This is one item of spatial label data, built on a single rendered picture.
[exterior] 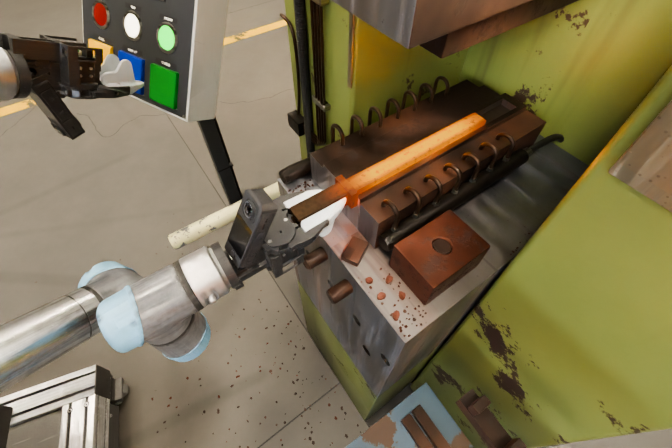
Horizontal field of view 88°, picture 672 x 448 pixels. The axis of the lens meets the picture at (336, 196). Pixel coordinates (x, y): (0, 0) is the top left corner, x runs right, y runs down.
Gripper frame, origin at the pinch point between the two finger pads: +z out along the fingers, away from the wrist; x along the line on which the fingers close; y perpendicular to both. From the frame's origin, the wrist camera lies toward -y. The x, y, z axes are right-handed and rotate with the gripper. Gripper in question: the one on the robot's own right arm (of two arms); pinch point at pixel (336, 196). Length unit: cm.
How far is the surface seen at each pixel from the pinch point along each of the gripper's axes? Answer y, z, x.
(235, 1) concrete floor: 100, 102, -313
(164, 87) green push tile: -1.0, -13.2, -43.0
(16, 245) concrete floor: 100, -95, -127
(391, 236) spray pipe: 3.1, 3.9, 9.5
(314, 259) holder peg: 11.9, -5.9, 1.8
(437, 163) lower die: 0.8, 19.1, 3.6
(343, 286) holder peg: 11.7, -4.7, 8.9
